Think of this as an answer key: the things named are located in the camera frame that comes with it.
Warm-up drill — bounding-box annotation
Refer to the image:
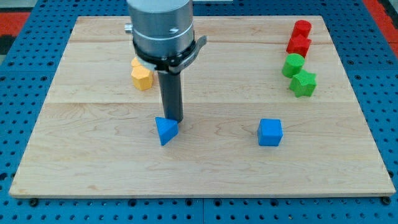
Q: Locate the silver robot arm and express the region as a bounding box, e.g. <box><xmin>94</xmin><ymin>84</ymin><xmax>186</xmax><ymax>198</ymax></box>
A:
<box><xmin>127</xmin><ymin>0</ymin><xmax>207</xmax><ymax>73</ymax></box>

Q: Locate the yellow block behind arm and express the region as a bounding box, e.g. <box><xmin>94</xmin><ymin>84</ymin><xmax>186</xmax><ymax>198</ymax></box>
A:
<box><xmin>131</xmin><ymin>57</ymin><xmax>142</xmax><ymax>68</ymax></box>

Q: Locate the blue triangle block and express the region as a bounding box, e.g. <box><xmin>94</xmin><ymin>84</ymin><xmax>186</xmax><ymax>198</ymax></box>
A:
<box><xmin>155</xmin><ymin>117</ymin><xmax>178</xmax><ymax>146</ymax></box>

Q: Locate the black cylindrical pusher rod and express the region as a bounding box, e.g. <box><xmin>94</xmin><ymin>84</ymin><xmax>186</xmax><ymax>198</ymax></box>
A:
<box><xmin>158</xmin><ymin>71</ymin><xmax>183</xmax><ymax>123</ymax></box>

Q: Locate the yellow hexagon block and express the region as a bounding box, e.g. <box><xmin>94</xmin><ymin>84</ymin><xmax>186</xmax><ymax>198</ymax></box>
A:
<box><xmin>131</xmin><ymin>65</ymin><xmax>154</xmax><ymax>91</ymax></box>

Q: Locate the wooden board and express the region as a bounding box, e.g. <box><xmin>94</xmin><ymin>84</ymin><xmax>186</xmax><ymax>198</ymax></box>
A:
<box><xmin>9</xmin><ymin>16</ymin><xmax>396</xmax><ymax>198</ymax></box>

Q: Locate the blue cube block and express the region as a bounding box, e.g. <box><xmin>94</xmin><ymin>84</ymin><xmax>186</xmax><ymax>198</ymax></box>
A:
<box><xmin>257</xmin><ymin>119</ymin><xmax>284</xmax><ymax>146</ymax></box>

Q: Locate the green cylinder block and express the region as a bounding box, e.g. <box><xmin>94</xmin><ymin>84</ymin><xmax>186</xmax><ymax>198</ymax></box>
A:
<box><xmin>282</xmin><ymin>54</ymin><xmax>305</xmax><ymax>78</ymax></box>

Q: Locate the green star block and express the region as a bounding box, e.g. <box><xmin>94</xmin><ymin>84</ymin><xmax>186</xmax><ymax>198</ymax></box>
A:
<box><xmin>289</xmin><ymin>70</ymin><xmax>317</xmax><ymax>98</ymax></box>

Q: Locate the red star block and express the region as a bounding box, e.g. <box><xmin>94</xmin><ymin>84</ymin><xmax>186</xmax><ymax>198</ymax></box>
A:
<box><xmin>286</xmin><ymin>34</ymin><xmax>312</xmax><ymax>58</ymax></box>

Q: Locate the red cylinder block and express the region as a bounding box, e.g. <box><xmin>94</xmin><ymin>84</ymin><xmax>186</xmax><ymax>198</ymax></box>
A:
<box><xmin>291</xmin><ymin>20</ymin><xmax>312</xmax><ymax>38</ymax></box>

